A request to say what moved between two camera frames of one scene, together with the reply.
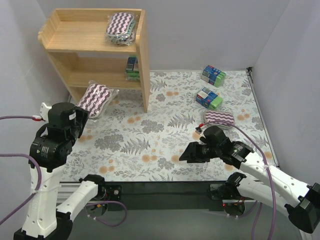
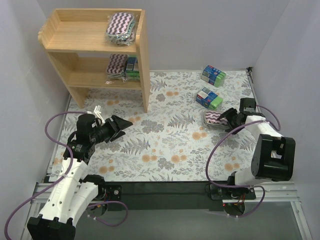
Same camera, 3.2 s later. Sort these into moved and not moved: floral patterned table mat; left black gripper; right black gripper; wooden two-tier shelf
Moved: right black gripper; left black gripper
Not moved: wooden two-tier shelf; floral patterned table mat
